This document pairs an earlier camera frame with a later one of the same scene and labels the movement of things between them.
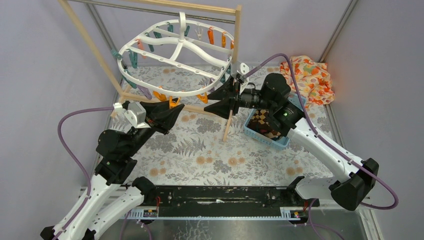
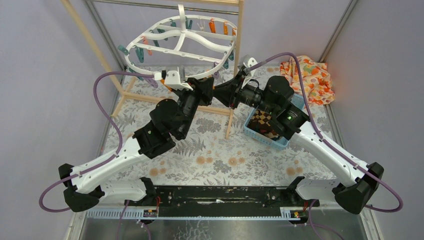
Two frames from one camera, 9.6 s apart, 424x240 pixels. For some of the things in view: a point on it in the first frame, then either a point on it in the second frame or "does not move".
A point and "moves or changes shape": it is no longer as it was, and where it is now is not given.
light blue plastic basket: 295,100 does not move
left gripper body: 154,118 -> 201,91
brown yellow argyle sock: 259,123 does not move
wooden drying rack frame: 235,10 moves or changes shape
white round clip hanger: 176,58 moves or changes shape
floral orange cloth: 312,78 does not move
